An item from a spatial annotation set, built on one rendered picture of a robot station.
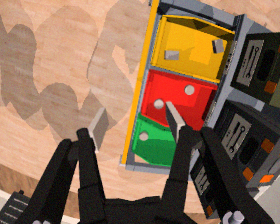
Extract green open bin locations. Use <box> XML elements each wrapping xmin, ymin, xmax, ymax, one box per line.
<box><xmin>131</xmin><ymin>112</ymin><xmax>176</xmax><ymax>166</ymax></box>

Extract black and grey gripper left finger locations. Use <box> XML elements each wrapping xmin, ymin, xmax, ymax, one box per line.
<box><xmin>14</xmin><ymin>107</ymin><xmax>109</xmax><ymax>224</ymax></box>

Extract orange bar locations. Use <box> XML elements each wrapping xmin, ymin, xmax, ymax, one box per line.
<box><xmin>122</xmin><ymin>0</ymin><xmax>159</xmax><ymax>164</ymax></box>

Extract grey metal shelf rack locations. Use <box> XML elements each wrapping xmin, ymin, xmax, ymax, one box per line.
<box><xmin>118</xmin><ymin>0</ymin><xmax>280</xmax><ymax>175</ymax></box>

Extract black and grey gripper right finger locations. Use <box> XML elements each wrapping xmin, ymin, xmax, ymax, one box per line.
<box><xmin>152</xmin><ymin>101</ymin><xmax>275</xmax><ymax>224</ymax></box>

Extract beige round disc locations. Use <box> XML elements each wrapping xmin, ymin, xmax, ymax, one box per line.
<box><xmin>139</xmin><ymin>132</ymin><xmax>148</xmax><ymax>141</ymax></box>
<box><xmin>184</xmin><ymin>85</ymin><xmax>195</xmax><ymax>95</ymax></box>
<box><xmin>154</xmin><ymin>99</ymin><xmax>164</xmax><ymax>109</ymax></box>

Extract small grey block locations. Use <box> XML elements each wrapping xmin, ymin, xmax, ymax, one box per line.
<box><xmin>164</xmin><ymin>50</ymin><xmax>179</xmax><ymax>60</ymax></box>
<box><xmin>212</xmin><ymin>39</ymin><xmax>224</xmax><ymax>54</ymax></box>

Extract red bin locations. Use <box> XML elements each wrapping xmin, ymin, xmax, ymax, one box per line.
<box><xmin>141</xmin><ymin>69</ymin><xmax>218</xmax><ymax>130</ymax></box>

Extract yellow open bin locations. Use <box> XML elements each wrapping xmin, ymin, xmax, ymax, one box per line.
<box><xmin>150</xmin><ymin>15</ymin><xmax>235</xmax><ymax>83</ymax></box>

